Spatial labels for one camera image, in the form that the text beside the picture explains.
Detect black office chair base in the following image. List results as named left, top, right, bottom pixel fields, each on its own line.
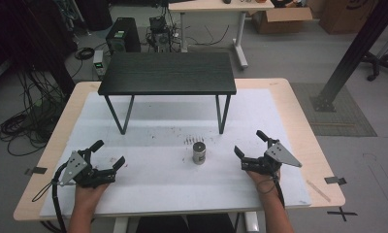
left=360, top=50, right=388, bottom=82

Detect tangle of black cables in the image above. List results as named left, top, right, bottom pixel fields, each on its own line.
left=0, top=69, right=77, bottom=158

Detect large closed cardboard box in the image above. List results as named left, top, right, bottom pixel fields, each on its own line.
left=317, top=0, right=379, bottom=35

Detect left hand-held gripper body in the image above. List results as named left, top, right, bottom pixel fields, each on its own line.
left=58, top=149, right=117, bottom=189

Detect grey power supply unit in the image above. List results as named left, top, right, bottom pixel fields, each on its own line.
left=92, top=50, right=108, bottom=79

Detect black metal post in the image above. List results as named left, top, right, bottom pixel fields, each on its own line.
left=309, top=0, right=388, bottom=113

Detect person's legs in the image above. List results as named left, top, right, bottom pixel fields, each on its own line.
left=135, top=213, right=237, bottom=233

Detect white-legged wooden desk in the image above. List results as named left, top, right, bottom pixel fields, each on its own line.
left=167, top=0, right=275, bottom=70

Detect black device with cables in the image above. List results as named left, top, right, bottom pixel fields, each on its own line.
left=146, top=16, right=173, bottom=52

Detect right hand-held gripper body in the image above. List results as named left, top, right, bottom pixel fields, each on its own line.
left=240, top=141, right=304, bottom=179

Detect silver metal can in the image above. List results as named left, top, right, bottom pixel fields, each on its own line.
left=192, top=141, right=207, bottom=166

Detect row of small metal pins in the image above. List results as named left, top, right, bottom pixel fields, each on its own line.
left=183, top=135, right=206, bottom=146

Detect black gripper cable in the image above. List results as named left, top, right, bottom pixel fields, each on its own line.
left=271, top=173, right=286, bottom=209

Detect person's right hand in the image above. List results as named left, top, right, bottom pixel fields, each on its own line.
left=245, top=168, right=282, bottom=202

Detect light wooden table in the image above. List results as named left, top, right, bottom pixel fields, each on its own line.
left=13, top=77, right=346, bottom=222

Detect loose black floor cable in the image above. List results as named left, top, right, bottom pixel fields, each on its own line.
left=185, top=23, right=231, bottom=47

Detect grey floor mat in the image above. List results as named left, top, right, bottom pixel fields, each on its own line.
left=290, top=82, right=378, bottom=138

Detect small black wooden table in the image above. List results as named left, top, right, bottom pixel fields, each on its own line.
left=97, top=51, right=238, bottom=136

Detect black computer tower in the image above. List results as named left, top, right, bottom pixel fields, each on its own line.
left=105, top=17, right=142, bottom=55

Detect black tape strip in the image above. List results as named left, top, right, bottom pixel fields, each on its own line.
left=24, top=166, right=49, bottom=177
left=323, top=176, right=347, bottom=186

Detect coiled black cable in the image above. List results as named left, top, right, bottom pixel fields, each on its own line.
left=74, top=47, right=96, bottom=61

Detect thick black corrugated cable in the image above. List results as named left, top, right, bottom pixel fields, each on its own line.
left=50, top=161, right=69, bottom=233

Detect white table mat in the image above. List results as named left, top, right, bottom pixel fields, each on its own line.
left=39, top=87, right=312, bottom=218

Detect thin black cord loop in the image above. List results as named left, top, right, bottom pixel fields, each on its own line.
left=255, top=178, right=277, bottom=196

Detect person's left hand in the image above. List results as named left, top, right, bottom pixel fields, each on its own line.
left=73, top=182, right=111, bottom=212

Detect open cardboard box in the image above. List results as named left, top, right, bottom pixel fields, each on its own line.
left=250, top=6, right=313, bottom=35

